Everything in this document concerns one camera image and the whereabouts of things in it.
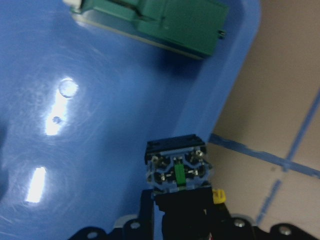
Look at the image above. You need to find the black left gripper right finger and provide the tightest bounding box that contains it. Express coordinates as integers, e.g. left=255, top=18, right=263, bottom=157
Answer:
left=204, top=201, right=233, bottom=240

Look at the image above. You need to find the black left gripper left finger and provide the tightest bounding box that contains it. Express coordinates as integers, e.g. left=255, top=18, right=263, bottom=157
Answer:
left=138, top=189, right=155, bottom=240

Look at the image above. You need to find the red emergency push button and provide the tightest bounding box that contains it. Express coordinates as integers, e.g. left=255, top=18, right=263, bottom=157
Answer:
left=144, top=134, right=215, bottom=240

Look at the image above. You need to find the blue plastic tray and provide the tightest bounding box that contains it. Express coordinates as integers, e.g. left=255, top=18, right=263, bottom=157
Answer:
left=0, top=0, right=261, bottom=240

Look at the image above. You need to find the green terminal block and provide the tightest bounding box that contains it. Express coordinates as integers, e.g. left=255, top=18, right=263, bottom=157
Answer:
left=64, top=0, right=229, bottom=60

